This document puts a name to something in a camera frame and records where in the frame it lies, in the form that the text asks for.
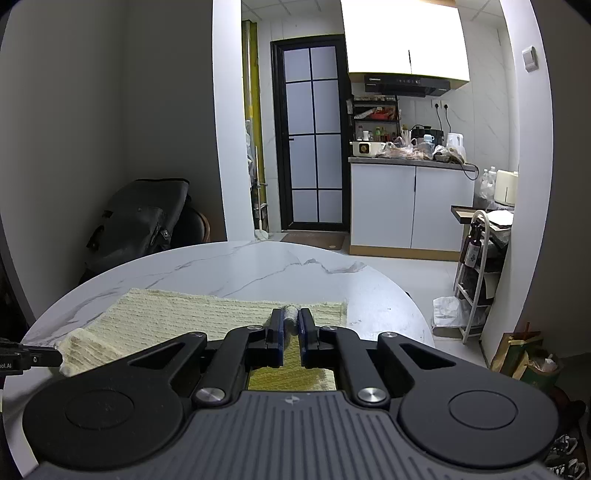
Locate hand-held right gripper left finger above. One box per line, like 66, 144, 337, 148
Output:
116, 308, 289, 409

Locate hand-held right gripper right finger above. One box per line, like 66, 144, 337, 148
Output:
298, 308, 468, 409

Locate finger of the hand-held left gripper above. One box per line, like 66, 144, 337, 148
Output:
19, 343, 64, 369

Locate pale yellow towel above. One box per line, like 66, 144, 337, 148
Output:
54, 288, 348, 393

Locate brown door mat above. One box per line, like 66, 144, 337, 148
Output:
279, 232, 347, 250

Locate dark wooden chair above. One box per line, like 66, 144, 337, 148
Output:
178, 207, 213, 246

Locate white plastic bag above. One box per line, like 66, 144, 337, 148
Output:
432, 295, 465, 329

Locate black backpack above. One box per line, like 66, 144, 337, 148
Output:
81, 178, 192, 283

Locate white base kitchen cabinet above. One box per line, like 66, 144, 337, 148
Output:
348, 156, 476, 262

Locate white rolling cart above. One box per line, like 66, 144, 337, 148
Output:
454, 209, 511, 345

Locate dark glass bottle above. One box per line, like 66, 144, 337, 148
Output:
464, 220, 481, 269

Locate white electric cooking pot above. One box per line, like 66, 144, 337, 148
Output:
350, 140, 387, 158

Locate black framed glass door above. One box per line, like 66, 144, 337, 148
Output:
270, 36, 352, 232

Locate clear plastic food bags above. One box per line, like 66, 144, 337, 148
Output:
382, 141, 435, 162

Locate yellow vertical pipe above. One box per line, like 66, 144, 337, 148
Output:
246, 21, 266, 232

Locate black spice rack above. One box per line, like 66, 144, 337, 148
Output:
346, 95, 402, 142

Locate cream countertop appliance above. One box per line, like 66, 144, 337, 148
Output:
494, 169, 519, 206

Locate black range hood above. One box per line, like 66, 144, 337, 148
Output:
362, 74, 451, 98

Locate black and white sneakers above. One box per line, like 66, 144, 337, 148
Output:
544, 433, 588, 480

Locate white upper kitchen cabinet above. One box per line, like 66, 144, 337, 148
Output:
341, 0, 471, 91

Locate black power cable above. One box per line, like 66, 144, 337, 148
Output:
444, 108, 478, 182

